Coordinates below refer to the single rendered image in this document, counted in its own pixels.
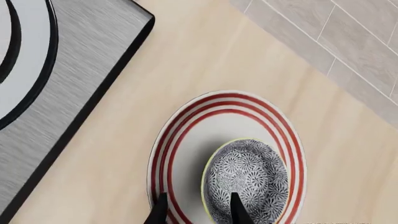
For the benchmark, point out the black patterned bowl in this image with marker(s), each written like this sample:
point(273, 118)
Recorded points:
point(245, 172)

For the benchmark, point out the white plate with red rings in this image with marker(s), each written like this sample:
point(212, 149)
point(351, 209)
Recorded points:
point(192, 154)

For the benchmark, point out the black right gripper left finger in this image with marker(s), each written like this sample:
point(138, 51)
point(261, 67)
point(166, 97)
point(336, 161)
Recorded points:
point(161, 210)

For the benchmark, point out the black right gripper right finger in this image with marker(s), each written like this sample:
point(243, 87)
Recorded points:
point(238, 210)

